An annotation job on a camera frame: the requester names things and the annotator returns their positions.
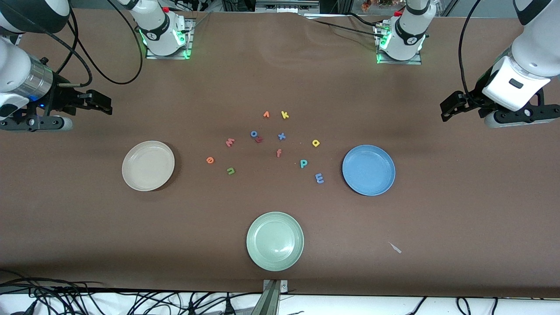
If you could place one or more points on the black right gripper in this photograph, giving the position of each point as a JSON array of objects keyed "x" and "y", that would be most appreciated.
[{"x": 61, "y": 99}]

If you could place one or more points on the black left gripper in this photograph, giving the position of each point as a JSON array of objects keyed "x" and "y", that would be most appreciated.
[{"x": 474, "y": 99}]

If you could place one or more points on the pink foam letter w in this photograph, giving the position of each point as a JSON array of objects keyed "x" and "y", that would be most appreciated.
[{"x": 230, "y": 142}]

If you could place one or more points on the blue foam letter E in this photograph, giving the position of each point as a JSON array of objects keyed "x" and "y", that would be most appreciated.
[{"x": 317, "y": 178}]

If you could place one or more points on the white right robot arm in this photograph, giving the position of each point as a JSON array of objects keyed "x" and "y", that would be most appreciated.
[{"x": 157, "y": 30}]

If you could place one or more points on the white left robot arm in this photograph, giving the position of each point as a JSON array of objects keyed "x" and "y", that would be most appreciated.
[{"x": 529, "y": 48}]

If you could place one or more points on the beige brown plate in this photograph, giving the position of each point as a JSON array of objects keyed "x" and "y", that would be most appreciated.
[{"x": 148, "y": 166}]

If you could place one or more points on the blue plate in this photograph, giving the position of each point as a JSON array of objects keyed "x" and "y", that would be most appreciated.
[{"x": 369, "y": 170}]

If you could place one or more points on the brown table cover sheet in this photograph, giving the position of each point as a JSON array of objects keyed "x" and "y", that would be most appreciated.
[{"x": 87, "y": 227}]

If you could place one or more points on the orange background object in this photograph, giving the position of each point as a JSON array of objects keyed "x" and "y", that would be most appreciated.
[{"x": 366, "y": 4}]

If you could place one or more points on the white tape scrap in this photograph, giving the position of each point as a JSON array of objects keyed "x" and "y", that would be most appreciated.
[{"x": 395, "y": 248}]

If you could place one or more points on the grey power strip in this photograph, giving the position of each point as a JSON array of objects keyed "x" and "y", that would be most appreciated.
[{"x": 284, "y": 6}]

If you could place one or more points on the pale green plate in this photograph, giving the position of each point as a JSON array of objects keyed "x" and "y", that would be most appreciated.
[{"x": 275, "y": 241}]

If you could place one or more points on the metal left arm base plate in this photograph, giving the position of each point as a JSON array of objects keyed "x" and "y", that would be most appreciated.
[{"x": 396, "y": 61}]

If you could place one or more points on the aluminium frame strut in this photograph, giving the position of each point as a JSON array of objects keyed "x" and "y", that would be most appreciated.
[{"x": 450, "y": 6}]

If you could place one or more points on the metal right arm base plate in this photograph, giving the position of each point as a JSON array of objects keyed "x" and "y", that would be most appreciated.
[{"x": 189, "y": 39}]

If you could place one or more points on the aluminium camera post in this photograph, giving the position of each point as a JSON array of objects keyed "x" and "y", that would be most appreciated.
[{"x": 272, "y": 302}]

